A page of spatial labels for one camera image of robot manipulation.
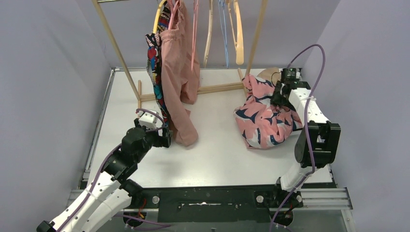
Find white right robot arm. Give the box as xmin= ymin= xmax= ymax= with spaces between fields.
xmin=271 ymin=68 xmax=341 ymax=206

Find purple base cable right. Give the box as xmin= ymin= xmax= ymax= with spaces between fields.
xmin=270 ymin=192 xmax=302 ymax=232

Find blue hanger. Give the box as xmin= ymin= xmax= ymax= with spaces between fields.
xmin=218 ymin=0 xmax=229 ymax=69

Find comic print shorts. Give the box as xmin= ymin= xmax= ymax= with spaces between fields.
xmin=145 ymin=2 xmax=170 ymax=126

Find beige shorts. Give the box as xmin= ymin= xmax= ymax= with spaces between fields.
xmin=257 ymin=67 xmax=281 ymax=83

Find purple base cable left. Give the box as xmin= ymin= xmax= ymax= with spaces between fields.
xmin=114 ymin=214 xmax=172 ymax=231

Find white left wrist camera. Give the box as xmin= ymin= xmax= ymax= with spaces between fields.
xmin=136 ymin=109 xmax=161 ymax=130

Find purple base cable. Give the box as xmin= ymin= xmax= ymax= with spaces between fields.
xmin=270 ymin=192 xmax=302 ymax=232
xmin=114 ymin=214 xmax=172 ymax=231

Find yellow hanger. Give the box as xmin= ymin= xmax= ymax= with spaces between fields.
xmin=152 ymin=0 xmax=167 ymax=33

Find pink wire hanger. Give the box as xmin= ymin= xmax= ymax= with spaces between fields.
xmin=190 ymin=0 xmax=199 ymax=72

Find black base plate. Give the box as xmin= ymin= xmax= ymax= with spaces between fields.
xmin=120 ymin=185 xmax=304 ymax=223

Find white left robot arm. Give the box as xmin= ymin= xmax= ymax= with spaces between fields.
xmin=36 ymin=121 xmax=172 ymax=232

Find wooden clothes rack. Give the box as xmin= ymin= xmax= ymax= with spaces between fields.
xmin=90 ymin=0 xmax=269 ymax=110

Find pink shark print shorts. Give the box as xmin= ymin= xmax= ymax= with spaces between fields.
xmin=234 ymin=74 xmax=303 ymax=149

